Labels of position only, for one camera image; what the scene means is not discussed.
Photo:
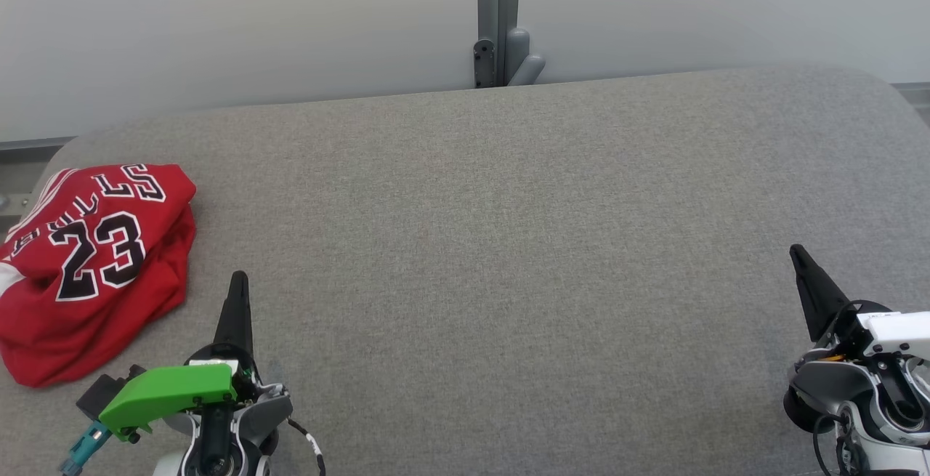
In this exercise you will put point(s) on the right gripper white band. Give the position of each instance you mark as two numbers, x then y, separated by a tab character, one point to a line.
828	381

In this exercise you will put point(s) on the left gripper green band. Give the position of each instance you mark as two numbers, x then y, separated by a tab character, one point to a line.
167	389

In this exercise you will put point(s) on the red shorts with white band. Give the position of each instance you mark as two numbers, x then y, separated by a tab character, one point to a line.
87	331

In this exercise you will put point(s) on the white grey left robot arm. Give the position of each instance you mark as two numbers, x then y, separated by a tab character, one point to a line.
214	447

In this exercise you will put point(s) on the grey fabric sofa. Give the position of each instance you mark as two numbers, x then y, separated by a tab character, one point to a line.
508	243

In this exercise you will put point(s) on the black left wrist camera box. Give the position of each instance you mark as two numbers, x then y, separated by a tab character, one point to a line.
102	392

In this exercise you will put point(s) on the grey wall baseboard rail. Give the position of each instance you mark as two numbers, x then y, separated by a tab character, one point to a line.
33	144
914	89

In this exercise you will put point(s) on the grey rounded post foot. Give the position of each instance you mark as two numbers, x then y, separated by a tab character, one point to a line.
524	62

